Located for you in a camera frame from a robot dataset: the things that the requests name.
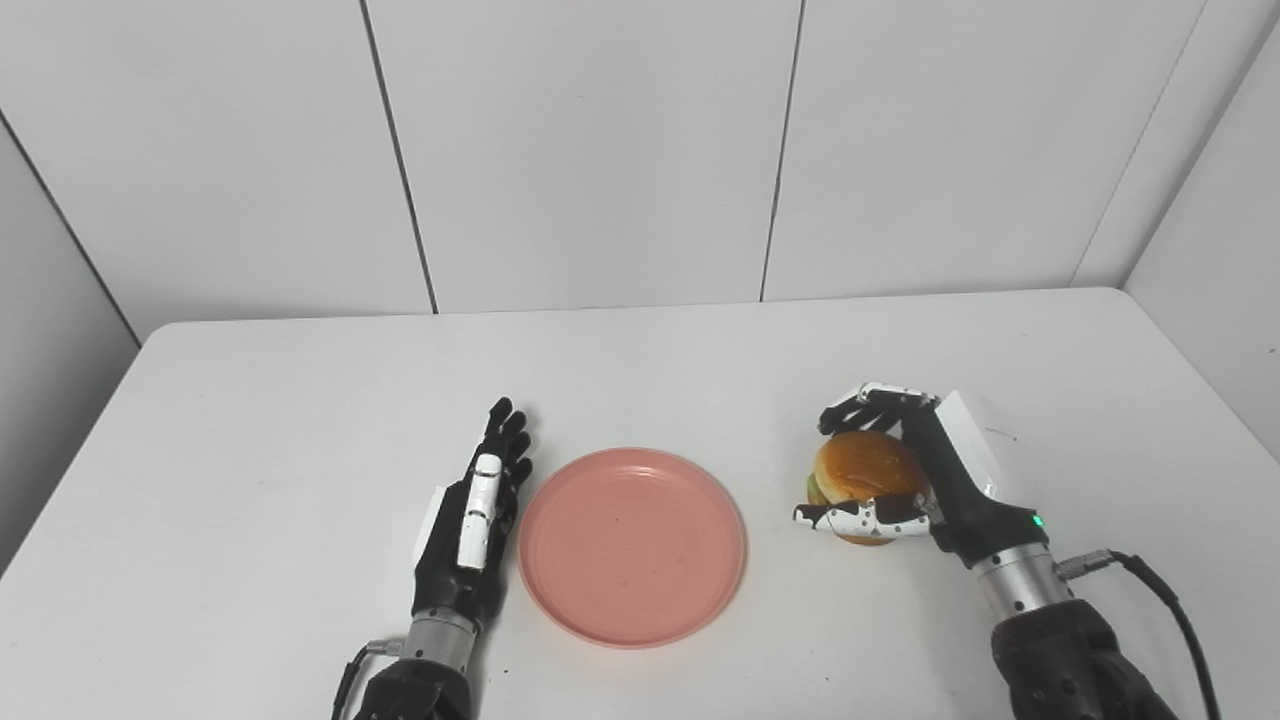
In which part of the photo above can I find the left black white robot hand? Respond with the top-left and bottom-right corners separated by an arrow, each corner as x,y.
411,397 -> 534,631

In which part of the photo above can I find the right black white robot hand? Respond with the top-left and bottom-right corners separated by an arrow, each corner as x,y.
794,381 -> 1049,570

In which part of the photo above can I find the toy hamburger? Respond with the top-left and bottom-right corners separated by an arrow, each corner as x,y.
806,430 -> 931,547

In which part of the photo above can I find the pink round plate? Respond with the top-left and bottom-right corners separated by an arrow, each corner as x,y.
517,447 -> 748,649

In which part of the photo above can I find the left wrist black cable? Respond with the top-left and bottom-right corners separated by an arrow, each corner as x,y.
332,640 -> 406,720

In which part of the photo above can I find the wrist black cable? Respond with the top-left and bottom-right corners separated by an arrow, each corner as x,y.
1057,549 -> 1223,720
332,640 -> 406,720

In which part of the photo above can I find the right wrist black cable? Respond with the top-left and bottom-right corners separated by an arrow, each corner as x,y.
1057,549 -> 1223,720

